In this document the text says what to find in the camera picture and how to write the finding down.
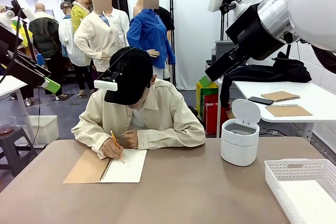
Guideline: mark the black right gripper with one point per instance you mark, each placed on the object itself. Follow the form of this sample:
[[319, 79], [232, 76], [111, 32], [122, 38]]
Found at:
[[249, 32]]

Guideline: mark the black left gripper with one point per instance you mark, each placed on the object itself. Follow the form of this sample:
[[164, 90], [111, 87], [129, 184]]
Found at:
[[9, 39]]

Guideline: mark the yellow pencil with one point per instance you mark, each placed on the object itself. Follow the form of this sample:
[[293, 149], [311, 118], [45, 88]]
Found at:
[[114, 137]]

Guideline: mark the brown spiral notebook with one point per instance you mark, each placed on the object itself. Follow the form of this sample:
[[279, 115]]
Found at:
[[126, 169]]

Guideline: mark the person's left forearm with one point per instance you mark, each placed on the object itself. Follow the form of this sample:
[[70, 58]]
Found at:
[[170, 137]]

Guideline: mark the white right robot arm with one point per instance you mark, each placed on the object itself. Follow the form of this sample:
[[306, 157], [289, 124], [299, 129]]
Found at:
[[315, 6]]

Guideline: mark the person's right forearm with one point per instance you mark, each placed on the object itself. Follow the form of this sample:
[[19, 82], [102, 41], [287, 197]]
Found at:
[[86, 132]]

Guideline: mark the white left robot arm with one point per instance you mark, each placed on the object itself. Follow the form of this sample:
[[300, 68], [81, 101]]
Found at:
[[5, 18]]

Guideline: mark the person's right hand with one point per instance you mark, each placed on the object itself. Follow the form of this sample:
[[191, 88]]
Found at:
[[111, 149]]

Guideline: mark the person's left hand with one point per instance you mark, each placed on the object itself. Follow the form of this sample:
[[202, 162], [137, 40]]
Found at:
[[132, 138]]

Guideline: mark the grey box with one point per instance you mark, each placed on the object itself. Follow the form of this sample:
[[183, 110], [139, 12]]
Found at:
[[223, 49]]

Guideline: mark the white height-adjustable table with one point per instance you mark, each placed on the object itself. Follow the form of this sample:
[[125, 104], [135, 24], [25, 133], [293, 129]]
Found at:
[[10, 83]]

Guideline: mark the dark puffer jacket mannequin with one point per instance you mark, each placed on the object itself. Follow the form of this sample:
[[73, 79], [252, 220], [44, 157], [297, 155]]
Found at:
[[43, 35]]

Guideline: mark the black smartphone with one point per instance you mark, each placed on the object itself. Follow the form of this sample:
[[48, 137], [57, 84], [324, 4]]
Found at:
[[260, 100]]

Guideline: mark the red bag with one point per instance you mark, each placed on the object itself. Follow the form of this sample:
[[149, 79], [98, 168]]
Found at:
[[211, 119]]

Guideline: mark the black clothing pile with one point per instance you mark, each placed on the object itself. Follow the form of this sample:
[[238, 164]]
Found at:
[[283, 70]]

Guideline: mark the glass bowl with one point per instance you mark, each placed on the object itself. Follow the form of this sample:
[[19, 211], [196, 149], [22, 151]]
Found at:
[[6, 127]]

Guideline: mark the closed brown notebook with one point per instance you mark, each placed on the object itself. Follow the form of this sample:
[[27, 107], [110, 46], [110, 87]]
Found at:
[[279, 96], [287, 110]]

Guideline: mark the white storage box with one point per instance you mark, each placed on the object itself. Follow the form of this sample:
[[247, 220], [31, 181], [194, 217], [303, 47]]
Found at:
[[48, 129]]

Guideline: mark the yellow jacket mannequin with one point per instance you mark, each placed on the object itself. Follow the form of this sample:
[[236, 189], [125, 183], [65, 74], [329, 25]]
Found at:
[[77, 15]]

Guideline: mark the black t-shirt mannequin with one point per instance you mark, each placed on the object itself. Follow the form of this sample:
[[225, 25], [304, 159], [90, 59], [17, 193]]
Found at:
[[166, 16]]

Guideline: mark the person in cream shirt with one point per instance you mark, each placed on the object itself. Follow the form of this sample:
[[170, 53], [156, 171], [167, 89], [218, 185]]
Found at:
[[162, 108]]

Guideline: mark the grey plastic stool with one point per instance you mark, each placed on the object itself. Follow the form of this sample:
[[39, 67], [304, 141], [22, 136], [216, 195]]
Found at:
[[13, 145]]

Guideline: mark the cream jacket mannequin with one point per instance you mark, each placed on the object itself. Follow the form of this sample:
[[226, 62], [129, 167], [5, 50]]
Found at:
[[102, 35]]

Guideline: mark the blue shirt mannequin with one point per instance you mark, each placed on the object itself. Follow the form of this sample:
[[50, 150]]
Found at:
[[149, 35]]

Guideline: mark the white lidded trash bin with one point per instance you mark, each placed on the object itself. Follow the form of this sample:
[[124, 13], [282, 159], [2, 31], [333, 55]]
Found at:
[[237, 148]]

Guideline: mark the black cap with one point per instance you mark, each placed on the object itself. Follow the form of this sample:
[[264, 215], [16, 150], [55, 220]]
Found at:
[[131, 77]]

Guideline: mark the white side table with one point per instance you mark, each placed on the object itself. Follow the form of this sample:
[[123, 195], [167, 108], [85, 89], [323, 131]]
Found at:
[[320, 95]]

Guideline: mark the white perforated plastic basket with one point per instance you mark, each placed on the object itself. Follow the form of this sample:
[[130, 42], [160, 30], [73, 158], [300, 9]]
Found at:
[[278, 171]]

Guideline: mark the white paper stack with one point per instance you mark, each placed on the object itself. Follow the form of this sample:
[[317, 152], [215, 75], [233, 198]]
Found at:
[[312, 200]]

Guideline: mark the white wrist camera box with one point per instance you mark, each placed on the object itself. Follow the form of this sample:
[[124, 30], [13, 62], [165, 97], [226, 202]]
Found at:
[[216, 2]]

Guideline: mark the black camera tripod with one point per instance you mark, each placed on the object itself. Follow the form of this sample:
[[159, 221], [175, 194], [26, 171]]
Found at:
[[288, 51]]

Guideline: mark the white head camera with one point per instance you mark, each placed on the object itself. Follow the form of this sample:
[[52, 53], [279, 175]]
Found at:
[[106, 85]]

